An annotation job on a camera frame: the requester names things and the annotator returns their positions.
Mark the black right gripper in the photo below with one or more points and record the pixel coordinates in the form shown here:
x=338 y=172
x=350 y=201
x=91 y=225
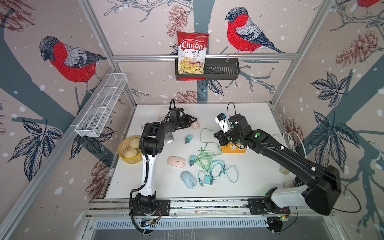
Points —
x=220 y=136

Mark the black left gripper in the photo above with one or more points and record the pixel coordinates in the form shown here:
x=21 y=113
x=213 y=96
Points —
x=189 y=121

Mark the pink wireless mouse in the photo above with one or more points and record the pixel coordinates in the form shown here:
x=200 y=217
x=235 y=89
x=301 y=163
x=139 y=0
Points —
x=196 y=125
x=176 y=162

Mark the light blue wireless mouse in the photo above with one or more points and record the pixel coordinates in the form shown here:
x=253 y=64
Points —
x=188 y=180

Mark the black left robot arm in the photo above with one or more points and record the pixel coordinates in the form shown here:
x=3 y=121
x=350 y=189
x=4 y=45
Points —
x=152 y=141

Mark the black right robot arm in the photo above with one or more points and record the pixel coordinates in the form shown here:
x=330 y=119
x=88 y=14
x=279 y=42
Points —
x=321 y=186

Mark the orange power strip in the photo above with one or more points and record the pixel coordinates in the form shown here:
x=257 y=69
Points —
x=233 y=149

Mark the white steamed bun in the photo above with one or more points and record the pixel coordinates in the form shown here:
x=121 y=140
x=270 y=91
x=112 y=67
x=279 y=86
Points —
x=134 y=143
x=130 y=153

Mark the clear shaker bottle black cap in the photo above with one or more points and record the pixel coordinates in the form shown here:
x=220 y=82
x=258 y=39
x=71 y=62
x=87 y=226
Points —
x=284 y=171

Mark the yellow bamboo steamer basket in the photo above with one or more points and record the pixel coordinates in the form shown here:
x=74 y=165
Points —
x=125 y=145

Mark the Chuba cassava chips bag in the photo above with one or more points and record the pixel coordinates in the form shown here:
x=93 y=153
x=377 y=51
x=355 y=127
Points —
x=192 y=51

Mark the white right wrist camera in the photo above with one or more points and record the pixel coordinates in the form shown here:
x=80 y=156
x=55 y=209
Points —
x=221 y=119

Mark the silver wireless mouse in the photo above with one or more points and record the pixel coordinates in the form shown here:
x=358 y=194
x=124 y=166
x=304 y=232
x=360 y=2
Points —
x=169 y=138

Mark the black wire wall basket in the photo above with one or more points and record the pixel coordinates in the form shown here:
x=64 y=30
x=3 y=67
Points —
x=214 y=69

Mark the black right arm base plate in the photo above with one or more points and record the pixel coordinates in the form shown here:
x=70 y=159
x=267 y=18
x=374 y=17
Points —
x=261 y=207

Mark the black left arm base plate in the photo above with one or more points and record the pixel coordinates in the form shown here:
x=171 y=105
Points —
x=161 y=207

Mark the white wire wall shelf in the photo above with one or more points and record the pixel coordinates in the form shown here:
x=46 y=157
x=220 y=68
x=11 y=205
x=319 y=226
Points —
x=98 y=113

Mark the aluminium front rail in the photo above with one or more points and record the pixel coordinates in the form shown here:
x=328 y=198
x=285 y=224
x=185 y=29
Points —
x=189 y=213

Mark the aluminium frame corner post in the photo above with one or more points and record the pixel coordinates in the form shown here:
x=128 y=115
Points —
x=99 y=34

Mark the aluminium right corner post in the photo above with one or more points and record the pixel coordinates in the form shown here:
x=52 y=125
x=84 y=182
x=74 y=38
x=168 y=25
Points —
x=320 y=16

